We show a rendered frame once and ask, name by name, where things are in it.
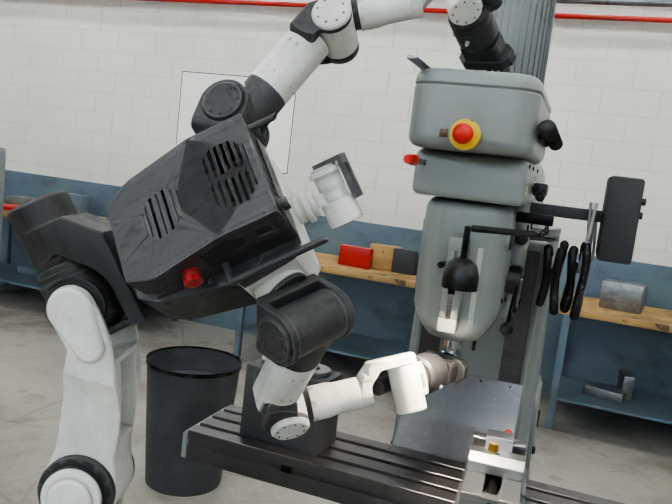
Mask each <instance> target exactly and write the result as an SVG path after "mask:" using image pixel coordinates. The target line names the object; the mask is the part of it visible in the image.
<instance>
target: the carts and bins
mask: <svg viewBox="0 0 672 504"><path fill-rule="evenodd" d="M146 359H147V360H146V364H147V387H146V444H145V482H146V484H147V485H148V486H149V487H150V488H151V489H153V490H154V491H156V492H159V493H161V494H165V495H169V496H177V497H190V496H198V495H203V494H206V493H208V492H211V491H213V490H214V489H216V488H217V487H218V486H219V484H220V482H221V477H222V471H223V470H222V469H218V468H215V467H211V466H208V465H204V464H201V463H198V462H194V461H191V460H187V459H186V458H184V457H181V452H182V441H183V432H184V431H186V430H188V429H189V428H191V427H193V426H194V425H196V424H198V423H199V422H201V421H203V420H204V419H206V418H208V417H209V416H211V415H213V414H214V413H216V412H218V411H219V410H221V409H223V408H225V407H227V406H229V405H230V404H231V405H234V401H235V396H236V390H237V384H238V378H239V372H240V370H241V368H242V361H241V359H240V358H239V357H237V356H235V355H234V354H231V353H229V352H226V351H222V350H218V349H213V348H207V347H199V346H173V347H165V348H160V349H156V350H153V351H151V352H149V353H148V354H147V355H146Z"/></svg>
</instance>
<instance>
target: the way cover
mask: <svg viewBox="0 0 672 504"><path fill-rule="evenodd" d="M501 383H502V384H501ZM472 384H473V385H472ZM452 387H453V388H452ZM489 387H490V388H489ZM446 389H447V390H446ZM492 389H493V390H492ZM522 390H523V385H518V384H513V383H508V382H505V383H504V381H499V380H494V379H489V378H484V377H480V376H475V375H470V374H469V377H468V379H464V380H463V381H461V382H459V383H457V384H455V383H451V384H449V385H444V386H443V387H442V388H441V389H439V390H437V391H435V392H433V393H431V394H428V395H426V396H425V400H426V404H427V408H426V409H425V410H423V411H419V412H417V413H411V414H405V415H401V417H400V420H399V423H398V427H397V430H396V433H395V437H394V440H393V443H392V445H394V446H398V447H401V446H402V448H406V449H410V450H414V451H418V452H422V453H426V454H430V455H434V456H438V457H442V458H446V459H450V460H454V461H458V462H462V463H466V460H467V457H468V455H469V450H470V447H471V444H473V438H474V433H475V431H477V432H482V433H486V434H488V430H489V428H490V429H494V430H499V431H504V432H505V430H506V429H508V430H511V431H512V433H513V434H514V435H515V430H516V424H517V418H518V413H519V407H520V401H521V396H522ZM460 396H461V397H460ZM428 397H429V399H428ZM514 397H515V398H517V399H518V400H517V399H515V398H514ZM495 398H496V399H495ZM465 399H466V400H465ZM476 401H477V402H476ZM491 404H492V405H491ZM494 405H495V406H494ZM484 407H485V408H484ZM499 408H500V409H499ZM431 410H432V411H431ZM434 411H435V412H434ZM448 414H449V415H448ZM493 414H494V415H493ZM496 414H497V415H496ZM429 415H430V416H429ZM424 416H425V417H424ZM509 416H510V417H509ZM441 418H442V419H441ZM494 418H495V420H494ZM466 420H467V421H466ZM407 421H408V422H407ZM490 421H491V422H490ZM419 422H420V423H419ZM456 422H457V423H456ZM403 424H404V425H403ZM406 424H408V425H406ZM460 425H461V426H460ZM478 425H479V426H478ZM457 426H458V427H457ZM412 428H413V429H412ZM402 429H404V430H402ZM427 430H428V431H427ZM426 431H427V432H426ZM424 432H425V434H424ZM445 432H446V434H445ZM473 432H474V433H473ZM403 433H405V434H403ZM464 435H465V436H464ZM454 437H455V438H454ZM406 439H407V440H406ZM468 440H469V441H468ZM428 441H429V442H428ZM437 442H438V443H437ZM468 442H469V443H468ZM417 445H419V446H417ZM450 445H451V446H452V447H451V446H450ZM457 445H458V446H457ZM434 446H435V447H434ZM458 447H460V448H458ZM431 448H432V449H431ZM421 449H422V450H421ZM455 449H456V450H455ZM443 452H444V453H443ZM460 454H461V455H460ZM459 456H460V457H459ZM454 457H455V458H454ZM455 459H457V460H455ZM464 461H465V462H464Z"/></svg>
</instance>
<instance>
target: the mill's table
mask: <svg viewBox="0 0 672 504"><path fill-rule="evenodd" d="M241 416H242V407H239V406H235V405H231V404H230V405H229V406H227V407H225V408H223V409H221V410H219V411H218V412H216V413H214V414H213V415H211V416H209V417H208V418H206V419H204V420H203V421H201V422H199V423H198V424H196V425H194V426H193V427H191V428H189V429H188V430H186V431H184V432H183V441H182V452H181V457H184V458H186V459H187V460H191V461H194V462H198V463H201V464H204V465H208V466H211V467H215V468H218V469H222V470H225V471H229V472H232V473H236V474H239V475H243V476H246V477H250V478H253V479H257V480H260V481H264V482H267V483H271V484H274V485H278V486H281V487H285V488H288V489H292V490H295V491H299V492H302V493H305V494H309V495H312V496H316V497H319V498H323V499H326V500H330V501H333V502H337V503H340V504H454V500H455V497H456V494H457V490H458V487H459V484H460V481H461V477H462V473H463V470H464V467H465V463H462V462H458V461H454V460H450V459H446V458H442V457H438V456H434V455H430V454H426V453H422V452H418V451H414V450H410V449H406V448H402V447H398V446H394V445H390V444H386V443H382V442H378V441H374V440H370V439H366V438H362V437H359V436H355V435H351V434H347V433H343V432H339V431H336V438H335V442H334V443H333V444H331V445H330V446H329V447H327V448H326V449H325V450H323V451H322V452H321V453H319V454H318V455H317V456H315V457H313V456H310V455H307V454H304V453H300V452H297V451H294V450H291V449H288V448H285V447H281V446H278V445H275V444H272V443H269V442H265V441H262V440H259V439H256V438H253V437H249V436H246V435H243V434H240V425H241ZM525 504H625V503H621V502H617V501H613V500H609V499H605V498H601V497H597V496H593V495H589V494H585V493H581V492H577V491H573V490H569V489H565V488H561V487H557V486H553V485H549V484H545V483H541V482H537V481H533V480H529V479H527V480H526V494H525Z"/></svg>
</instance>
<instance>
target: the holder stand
mask: <svg viewBox="0 0 672 504"><path fill-rule="evenodd" d="M265 360H266V357H265V356H262V358H261V359H259V360H256V361H254V362H251V363H249V364H247V368H246V378H245V387H244V397H243V406H242V416H241V425H240V434H243V435H246V436H249V437H253V438H256V439H259V440H262V441H265V442H269V443H272V444H275V445H278V446H281V447H285V448H288V449H291V450H294V451H297V452H300V453H304V454H307V455H310V456H313V457H315V456H317V455H318V454H319V453H321V452H322V451H323V450H325V449H326V448H327V447H329V446H330V445H331V444H333V443H334V442H335V438H336V429H337V421H338V415H336V416H333V417H331V418H327V419H323V420H318V421H314V420H311V421H309V422H310V427H309V429H308V430H307V431H306V432H305V433H304V434H303V435H301V436H299V437H297V438H293V439H289V440H279V439H276V438H274V437H273V436H272V435H271V433H270V432H268V431H266V430H265V429H264V428H263V426H262V422H261V421H262V415H261V412H259V411H258V409H257V406H256V403H255V398H254V393H253V385H254V382H253V378H254V376H255V374H256V372H257V369H258V368H259V367H260V366H261V365H262V364H264V362H265ZM340 380H343V373H340V372H336V371H332V370H331V369H330V368H329V367H328V366H325V365H322V364H318V366H317V368H316V370H315V371H314V373H313V375H312V377H311V378H310V380H309V382H308V384H307V385H306V387H307V386H311V385H315V384H319V383H325V382H336V381H340ZM306 387H305V389H306Z"/></svg>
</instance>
